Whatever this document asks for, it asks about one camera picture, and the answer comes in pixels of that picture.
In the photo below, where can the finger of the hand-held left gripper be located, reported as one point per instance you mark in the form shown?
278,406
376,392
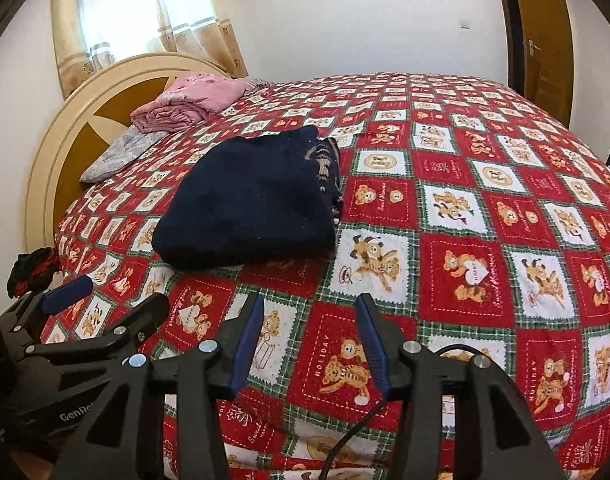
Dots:
67,292
130,325

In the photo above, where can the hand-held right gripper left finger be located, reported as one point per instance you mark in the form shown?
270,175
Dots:
245,350

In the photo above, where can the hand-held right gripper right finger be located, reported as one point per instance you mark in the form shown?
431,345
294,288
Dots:
372,345

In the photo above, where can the navy patterned knit sweater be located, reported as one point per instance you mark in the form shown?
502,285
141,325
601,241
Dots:
245,200

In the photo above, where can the red and green dark cloth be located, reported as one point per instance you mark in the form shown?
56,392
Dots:
32,267

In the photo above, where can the grey floral pillow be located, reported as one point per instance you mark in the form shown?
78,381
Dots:
115,155
257,85

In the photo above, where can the red teddy-bear checkered bedspread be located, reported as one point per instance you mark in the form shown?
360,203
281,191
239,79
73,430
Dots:
460,185

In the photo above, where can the cream and brown headboard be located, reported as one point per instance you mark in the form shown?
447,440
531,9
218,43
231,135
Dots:
75,105

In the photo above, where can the folded pink blanket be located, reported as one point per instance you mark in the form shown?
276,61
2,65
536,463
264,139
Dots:
195,97

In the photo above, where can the beige patterned curtain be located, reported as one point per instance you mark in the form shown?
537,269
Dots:
75,50
210,40

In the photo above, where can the bright window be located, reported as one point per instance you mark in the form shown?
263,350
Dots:
135,5

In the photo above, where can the brown wooden door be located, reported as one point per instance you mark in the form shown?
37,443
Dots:
540,35

